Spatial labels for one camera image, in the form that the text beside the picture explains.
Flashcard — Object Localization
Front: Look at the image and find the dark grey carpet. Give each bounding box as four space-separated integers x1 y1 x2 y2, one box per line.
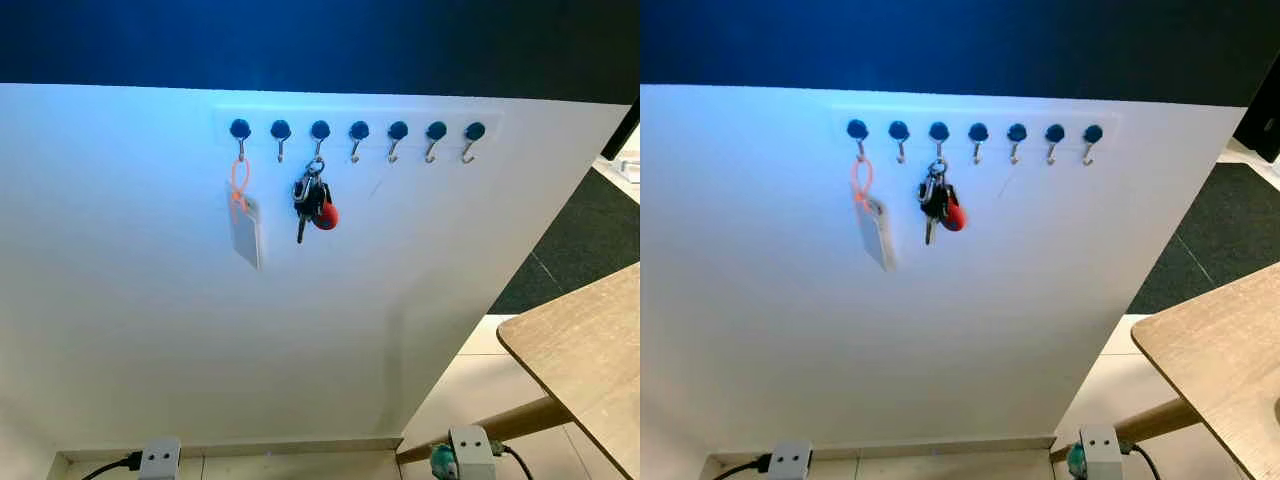
487 165 641 316
1127 162 1280 316

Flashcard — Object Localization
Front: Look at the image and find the black furniture piece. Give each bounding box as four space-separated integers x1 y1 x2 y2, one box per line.
1232 75 1280 163
600 100 641 161

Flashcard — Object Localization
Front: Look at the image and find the wooden table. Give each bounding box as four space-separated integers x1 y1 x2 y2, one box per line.
397 262 641 480
1050 262 1280 480

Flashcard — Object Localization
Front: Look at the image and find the white partition panel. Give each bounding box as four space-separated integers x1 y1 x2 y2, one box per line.
640 83 1251 480
0 82 633 480

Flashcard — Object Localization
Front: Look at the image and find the white card with orange loop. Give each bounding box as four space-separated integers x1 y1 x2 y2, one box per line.
228 155 264 271
850 157 899 273

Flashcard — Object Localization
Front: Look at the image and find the black key bunch red tag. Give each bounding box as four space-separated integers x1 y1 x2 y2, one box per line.
918 158 968 247
292 157 341 245

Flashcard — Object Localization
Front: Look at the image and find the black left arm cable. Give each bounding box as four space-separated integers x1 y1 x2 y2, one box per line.
714 454 771 480
80 451 141 480

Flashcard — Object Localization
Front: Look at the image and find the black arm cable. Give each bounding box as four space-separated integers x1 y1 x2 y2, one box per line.
714 454 771 480
80 451 141 480
1118 439 1162 480
496 444 537 480

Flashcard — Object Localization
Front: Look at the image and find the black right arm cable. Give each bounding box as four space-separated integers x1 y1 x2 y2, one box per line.
1118 439 1162 480
496 444 537 480

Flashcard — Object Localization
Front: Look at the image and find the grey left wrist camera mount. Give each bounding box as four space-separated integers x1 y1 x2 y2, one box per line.
768 440 813 480
138 436 183 480

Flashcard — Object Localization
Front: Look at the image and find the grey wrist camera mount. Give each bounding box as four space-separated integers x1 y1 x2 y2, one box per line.
1080 424 1122 480
138 436 183 480
768 440 813 480
448 426 498 480

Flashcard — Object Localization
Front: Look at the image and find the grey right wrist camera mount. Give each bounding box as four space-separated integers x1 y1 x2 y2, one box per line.
1080 424 1122 480
448 426 498 480

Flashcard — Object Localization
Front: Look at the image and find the white hook rail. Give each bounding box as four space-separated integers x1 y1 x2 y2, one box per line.
830 108 1123 150
213 108 504 147

